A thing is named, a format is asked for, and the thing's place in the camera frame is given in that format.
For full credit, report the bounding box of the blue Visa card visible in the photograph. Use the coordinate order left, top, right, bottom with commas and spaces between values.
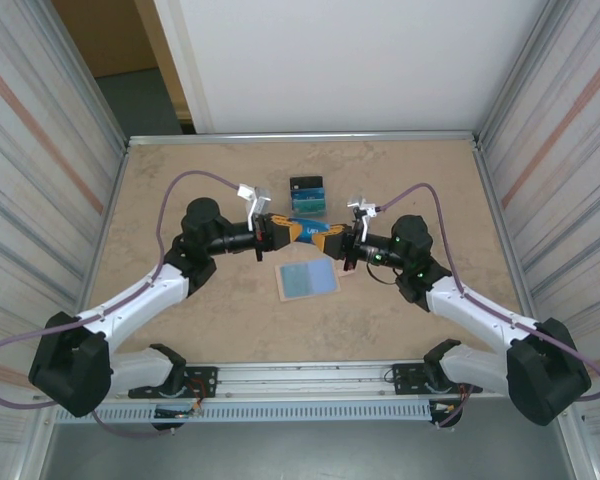
290, 216, 332, 247

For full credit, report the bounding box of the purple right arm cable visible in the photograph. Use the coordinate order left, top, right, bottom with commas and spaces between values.
377, 182, 600, 404

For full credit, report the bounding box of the brown wooden door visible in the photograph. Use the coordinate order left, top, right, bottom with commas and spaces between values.
52, 0, 161, 79

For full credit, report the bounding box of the clear acrylic card stand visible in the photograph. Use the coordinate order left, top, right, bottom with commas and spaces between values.
288, 174, 329, 219

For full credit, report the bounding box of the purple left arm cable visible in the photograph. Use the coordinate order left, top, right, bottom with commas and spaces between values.
0, 169, 244, 440

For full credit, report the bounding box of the grey slotted cable duct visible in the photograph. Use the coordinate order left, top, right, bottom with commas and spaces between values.
53, 401, 434, 425

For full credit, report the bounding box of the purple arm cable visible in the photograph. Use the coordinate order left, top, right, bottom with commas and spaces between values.
377, 182, 600, 404
0, 169, 244, 440

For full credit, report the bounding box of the thin aluminium table rail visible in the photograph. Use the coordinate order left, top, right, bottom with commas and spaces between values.
127, 130, 481, 149

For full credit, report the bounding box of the green patterned card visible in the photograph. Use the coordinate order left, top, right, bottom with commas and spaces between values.
291, 196, 327, 215

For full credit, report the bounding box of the aluminium frame post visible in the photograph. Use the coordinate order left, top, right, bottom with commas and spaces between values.
44, 0, 131, 151
479, 0, 551, 144

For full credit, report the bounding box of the black card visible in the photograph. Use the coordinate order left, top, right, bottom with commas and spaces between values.
289, 174, 324, 191

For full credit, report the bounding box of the aluminium side rail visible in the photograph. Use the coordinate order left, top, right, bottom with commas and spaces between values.
472, 139, 544, 357
67, 142, 131, 364

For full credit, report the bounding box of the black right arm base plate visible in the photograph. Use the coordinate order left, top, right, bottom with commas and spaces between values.
389, 362, 481, 400

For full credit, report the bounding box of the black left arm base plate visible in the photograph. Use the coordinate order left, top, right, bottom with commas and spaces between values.
128, 364, 219, 401

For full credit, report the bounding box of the wide aluminium frame rail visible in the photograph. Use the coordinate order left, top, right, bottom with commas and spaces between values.
38, 355, 577, 404

